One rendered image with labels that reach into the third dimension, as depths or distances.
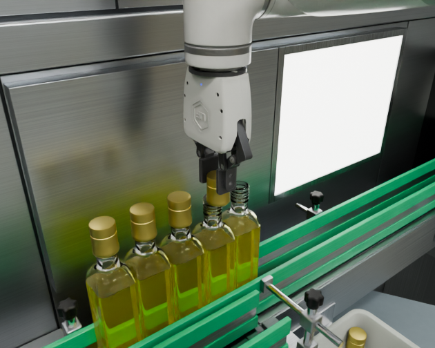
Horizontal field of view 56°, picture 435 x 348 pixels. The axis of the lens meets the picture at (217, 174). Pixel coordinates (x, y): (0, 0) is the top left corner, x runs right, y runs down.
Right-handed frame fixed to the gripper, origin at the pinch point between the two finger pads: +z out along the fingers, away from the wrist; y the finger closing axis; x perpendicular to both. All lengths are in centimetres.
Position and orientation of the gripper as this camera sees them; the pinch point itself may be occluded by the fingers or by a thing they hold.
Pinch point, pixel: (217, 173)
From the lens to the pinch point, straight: 59.7
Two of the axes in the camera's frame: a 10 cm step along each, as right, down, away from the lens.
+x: 8.0, -2.7, 5.3
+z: 0.0, 8.9, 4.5
